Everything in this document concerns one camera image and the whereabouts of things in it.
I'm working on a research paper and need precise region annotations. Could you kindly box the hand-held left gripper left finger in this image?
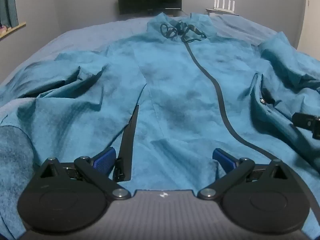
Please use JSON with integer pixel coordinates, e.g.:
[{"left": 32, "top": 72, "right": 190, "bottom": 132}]
[{"left": 38, "top": 147, "right": 131, "bottom": 201}]

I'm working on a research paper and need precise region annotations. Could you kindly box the teal zip jacket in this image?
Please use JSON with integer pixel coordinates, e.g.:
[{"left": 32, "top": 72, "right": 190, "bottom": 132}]
[{"left": 0, "top": 12, "right": 320, "bottom": 240}]

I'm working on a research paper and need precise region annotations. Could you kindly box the blue bed blanket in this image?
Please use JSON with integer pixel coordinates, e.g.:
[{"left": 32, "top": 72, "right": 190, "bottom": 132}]
[{"left": 0, "top": 12, "right": 284, "bottom": 240}]

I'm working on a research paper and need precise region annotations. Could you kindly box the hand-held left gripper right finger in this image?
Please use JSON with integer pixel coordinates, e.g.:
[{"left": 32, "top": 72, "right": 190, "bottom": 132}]
[{"left": 197, "top": 148, "right": 291, "bottom": 201}]

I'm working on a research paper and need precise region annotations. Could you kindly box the white side cabinet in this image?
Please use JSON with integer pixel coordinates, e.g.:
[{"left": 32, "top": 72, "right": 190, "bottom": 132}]
[{"left": 205, "top": 8, "right": 241, "bottom": 17}]

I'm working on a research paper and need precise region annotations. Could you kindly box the teal curtain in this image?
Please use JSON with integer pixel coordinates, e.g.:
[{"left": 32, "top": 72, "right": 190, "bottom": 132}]
[{"left": 0, "top": 0, "right": 19, "bottom": 29}]

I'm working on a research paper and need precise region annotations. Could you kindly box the white router with antennas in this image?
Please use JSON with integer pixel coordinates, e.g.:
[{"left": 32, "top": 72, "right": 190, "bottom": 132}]
[{"left": 212, "top": 0, "right": 238, "bottom": 13}]

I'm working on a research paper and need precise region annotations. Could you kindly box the wooden window sill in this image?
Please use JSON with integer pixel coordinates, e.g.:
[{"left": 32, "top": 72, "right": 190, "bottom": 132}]
[{"left": 0, "top": 21, "right": 27, "bottom": 39}]

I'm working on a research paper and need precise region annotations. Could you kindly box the white door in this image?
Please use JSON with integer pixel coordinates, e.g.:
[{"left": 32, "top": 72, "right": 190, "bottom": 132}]
[{"left": 296, "top": 0, "right": 320, "bottom": 62}]

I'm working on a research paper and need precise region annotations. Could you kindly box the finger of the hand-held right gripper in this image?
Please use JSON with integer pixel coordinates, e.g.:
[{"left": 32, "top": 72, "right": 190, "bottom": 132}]
[{"left": 292, "top": 112, "right": 320, "bottom": 140}]

